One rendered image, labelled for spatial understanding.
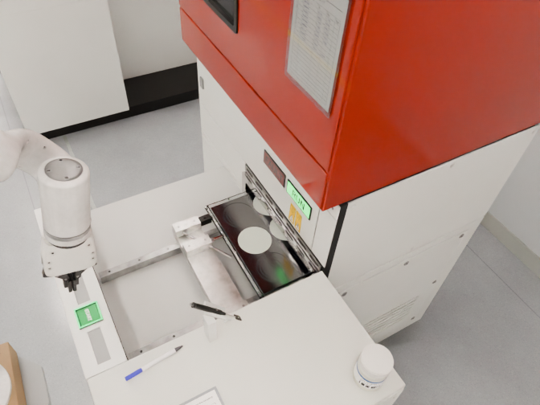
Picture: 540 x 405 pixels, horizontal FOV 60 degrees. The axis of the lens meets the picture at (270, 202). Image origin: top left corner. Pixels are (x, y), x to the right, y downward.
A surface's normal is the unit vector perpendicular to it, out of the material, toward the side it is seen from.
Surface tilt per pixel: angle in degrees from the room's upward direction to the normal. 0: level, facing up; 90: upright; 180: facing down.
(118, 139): 0
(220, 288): 0
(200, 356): 0
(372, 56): 90
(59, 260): 90
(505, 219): 90
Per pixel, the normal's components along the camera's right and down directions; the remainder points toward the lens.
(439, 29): 0.49, 0.67
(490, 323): 0.06, -0.67
